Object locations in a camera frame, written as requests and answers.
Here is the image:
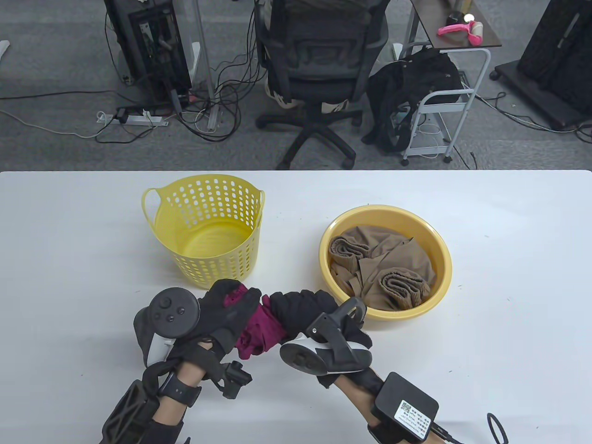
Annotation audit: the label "person's right hand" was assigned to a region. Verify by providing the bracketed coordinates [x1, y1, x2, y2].
[270, 290, 373, 389]

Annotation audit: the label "person's left hand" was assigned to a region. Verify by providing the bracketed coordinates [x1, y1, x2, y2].
[169, 279, 262, 370]

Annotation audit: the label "magenta shorts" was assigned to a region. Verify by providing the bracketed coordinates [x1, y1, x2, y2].
[223, 284, 287, 360]

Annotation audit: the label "brown shorts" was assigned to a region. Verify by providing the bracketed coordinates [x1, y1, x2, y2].
[328, 226, 436, 310]

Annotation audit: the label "black forearm brace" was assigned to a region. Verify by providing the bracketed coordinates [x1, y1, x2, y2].
[99, 361, 162, 444]

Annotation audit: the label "person's left forearm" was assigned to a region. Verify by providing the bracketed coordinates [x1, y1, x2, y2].
[139, 358, 206, 444]

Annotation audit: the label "grey VR controller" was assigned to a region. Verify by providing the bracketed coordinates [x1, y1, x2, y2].
[134, 287, 201, 368]
[280, 297, 373, 375]

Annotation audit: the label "yellow perforated plastic basket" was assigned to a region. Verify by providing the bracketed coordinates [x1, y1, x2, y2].
[142, 174, 266, 290]

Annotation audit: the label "black battery pack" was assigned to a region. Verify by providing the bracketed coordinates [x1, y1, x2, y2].
[374, 372, 439, 441]

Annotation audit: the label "yellow plastic basin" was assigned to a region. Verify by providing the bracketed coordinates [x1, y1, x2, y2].
[319, 205, 453, 322]

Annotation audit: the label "white power strip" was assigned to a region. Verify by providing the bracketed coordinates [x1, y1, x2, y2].
[97, 111, 170, 127]

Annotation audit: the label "black bag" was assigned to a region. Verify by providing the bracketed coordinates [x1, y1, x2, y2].
[362, 46, 463, 153]

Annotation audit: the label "black mesh office chair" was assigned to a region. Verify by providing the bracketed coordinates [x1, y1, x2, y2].
[255, 0, 391, 171]

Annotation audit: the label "black computer tower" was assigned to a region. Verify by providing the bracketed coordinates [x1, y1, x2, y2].
[104, 0, 193, 110]

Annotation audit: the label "white cart with brown top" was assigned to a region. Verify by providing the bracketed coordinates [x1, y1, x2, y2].
[399, 0, 503, 166]

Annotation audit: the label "pink plastic tool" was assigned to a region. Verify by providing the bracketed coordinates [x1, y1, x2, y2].
[438, 21, 484, 46]

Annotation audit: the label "black wheeled cabinet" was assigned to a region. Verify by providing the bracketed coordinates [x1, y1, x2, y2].
[490, 0, 592, 131]

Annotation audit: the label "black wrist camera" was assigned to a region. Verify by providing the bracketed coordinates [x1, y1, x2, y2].
[213, 362, 253, 399]

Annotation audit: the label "black wrist strap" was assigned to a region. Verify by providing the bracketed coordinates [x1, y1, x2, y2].
[157, 372, 203, 407]
[368, 421, 394, 444]

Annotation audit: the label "bundle of black cables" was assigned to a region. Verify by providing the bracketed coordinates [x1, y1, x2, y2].
[178, 0, 271, 143]

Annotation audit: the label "black looped cable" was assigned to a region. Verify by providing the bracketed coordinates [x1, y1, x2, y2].
[435, 413, 509, 444]

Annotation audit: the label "white floor cable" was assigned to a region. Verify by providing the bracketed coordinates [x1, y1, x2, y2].
[0, 109, 100, 138]

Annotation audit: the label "grey desk leg post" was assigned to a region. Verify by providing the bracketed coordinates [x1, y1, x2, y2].
[191, 0, 219, 131]

